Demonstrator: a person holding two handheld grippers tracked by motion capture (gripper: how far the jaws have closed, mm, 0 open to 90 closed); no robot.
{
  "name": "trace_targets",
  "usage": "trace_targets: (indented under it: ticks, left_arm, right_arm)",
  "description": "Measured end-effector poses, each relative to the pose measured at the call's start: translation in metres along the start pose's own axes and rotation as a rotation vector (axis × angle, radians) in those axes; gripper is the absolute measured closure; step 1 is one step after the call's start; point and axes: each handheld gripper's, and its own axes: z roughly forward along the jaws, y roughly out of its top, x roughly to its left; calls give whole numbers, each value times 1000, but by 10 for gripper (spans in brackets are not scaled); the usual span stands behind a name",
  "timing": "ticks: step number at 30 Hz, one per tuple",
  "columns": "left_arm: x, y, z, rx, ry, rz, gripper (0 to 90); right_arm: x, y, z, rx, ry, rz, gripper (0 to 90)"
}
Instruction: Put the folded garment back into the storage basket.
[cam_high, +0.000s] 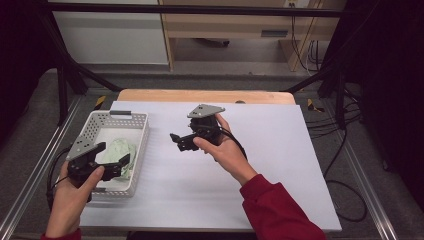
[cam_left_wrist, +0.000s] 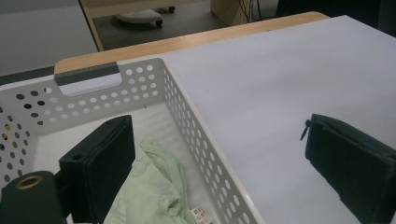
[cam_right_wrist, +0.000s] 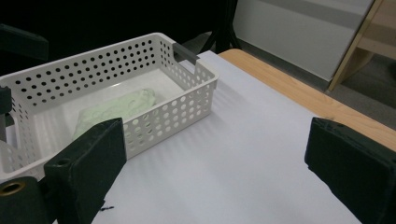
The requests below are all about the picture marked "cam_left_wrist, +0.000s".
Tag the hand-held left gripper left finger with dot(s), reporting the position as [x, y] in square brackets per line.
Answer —
[102, 158]

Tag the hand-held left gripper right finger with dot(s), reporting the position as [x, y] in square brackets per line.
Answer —
[355, 161]

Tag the light green cloth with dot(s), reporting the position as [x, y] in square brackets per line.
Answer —
[152, 189]

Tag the white perforated plastic basket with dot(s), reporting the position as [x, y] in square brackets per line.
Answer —
[190, 130]

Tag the white table board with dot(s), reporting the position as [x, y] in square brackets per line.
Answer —
[267, 77]

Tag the white cabinet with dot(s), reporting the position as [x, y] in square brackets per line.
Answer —
[40, 40]

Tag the wooden table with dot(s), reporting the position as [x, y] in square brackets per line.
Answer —
[174, 43]

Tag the dark curtain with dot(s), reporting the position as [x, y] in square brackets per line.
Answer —
[342, 9]

